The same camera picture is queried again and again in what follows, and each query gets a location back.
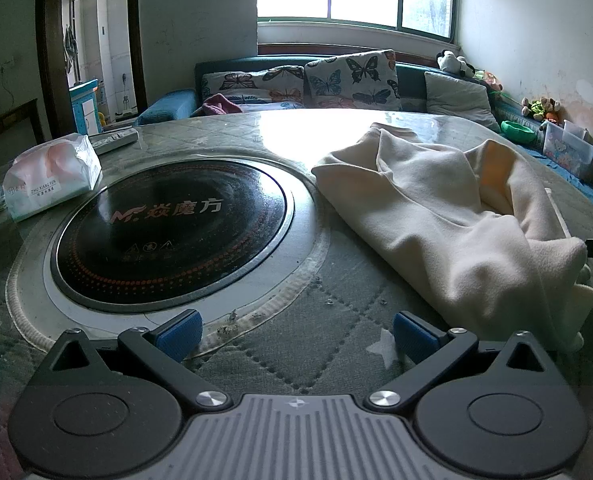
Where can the dark wooden door frame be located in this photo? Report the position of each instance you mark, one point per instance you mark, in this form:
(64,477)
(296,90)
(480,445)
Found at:
(56,45)

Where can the hanging towel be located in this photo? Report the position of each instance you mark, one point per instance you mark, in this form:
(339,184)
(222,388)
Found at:
(70,50)

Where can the light blue cabinet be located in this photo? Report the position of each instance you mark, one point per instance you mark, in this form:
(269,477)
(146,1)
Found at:
(85,105)

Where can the quilted star tablecloth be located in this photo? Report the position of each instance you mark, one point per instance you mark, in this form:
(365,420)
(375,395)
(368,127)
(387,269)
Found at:
(326,305)

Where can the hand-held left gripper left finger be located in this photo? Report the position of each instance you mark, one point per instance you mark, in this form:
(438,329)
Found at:
(181,334)

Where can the green plush toy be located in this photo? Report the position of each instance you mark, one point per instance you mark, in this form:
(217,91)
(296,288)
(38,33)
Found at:
(534,108)

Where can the plain grey pillow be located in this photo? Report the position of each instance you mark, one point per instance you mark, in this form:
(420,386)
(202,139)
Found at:
(456,97)

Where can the tissue paper pack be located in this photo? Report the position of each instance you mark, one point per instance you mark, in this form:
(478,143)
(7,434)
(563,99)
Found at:
(51,170)

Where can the grey remote control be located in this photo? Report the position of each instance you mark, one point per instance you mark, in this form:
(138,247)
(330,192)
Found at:
(114,140)

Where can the clear plastic storage box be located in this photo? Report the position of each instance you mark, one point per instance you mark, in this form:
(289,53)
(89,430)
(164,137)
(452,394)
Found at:
(571,150)

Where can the brown plush toy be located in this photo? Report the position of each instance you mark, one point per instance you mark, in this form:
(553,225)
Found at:
(552,106)

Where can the pink cloth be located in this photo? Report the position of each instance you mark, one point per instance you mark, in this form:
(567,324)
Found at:
(220,105)

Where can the panda plush toy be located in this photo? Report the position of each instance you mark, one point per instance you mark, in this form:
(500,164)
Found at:
(451,62)

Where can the cream cloth garment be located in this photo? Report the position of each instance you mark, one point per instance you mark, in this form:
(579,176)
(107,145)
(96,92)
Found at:
(451,220)

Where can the green bowl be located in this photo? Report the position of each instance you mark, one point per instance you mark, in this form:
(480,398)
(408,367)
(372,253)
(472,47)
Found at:
(517,131)

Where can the round black induction cooker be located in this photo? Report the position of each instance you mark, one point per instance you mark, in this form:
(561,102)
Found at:
(171,230)

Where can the square butterfly print pillow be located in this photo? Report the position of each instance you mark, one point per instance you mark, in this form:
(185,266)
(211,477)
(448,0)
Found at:
(351,80)

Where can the blue sofa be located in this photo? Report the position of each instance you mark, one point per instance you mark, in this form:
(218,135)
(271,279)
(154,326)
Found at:
(171,105)

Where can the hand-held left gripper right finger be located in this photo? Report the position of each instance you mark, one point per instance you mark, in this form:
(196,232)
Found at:
(412,335)

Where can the dark wooden chair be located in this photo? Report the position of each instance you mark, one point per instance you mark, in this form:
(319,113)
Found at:
(11,130)

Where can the long butterfly print pillow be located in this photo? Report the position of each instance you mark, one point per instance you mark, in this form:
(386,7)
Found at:
(256,87)

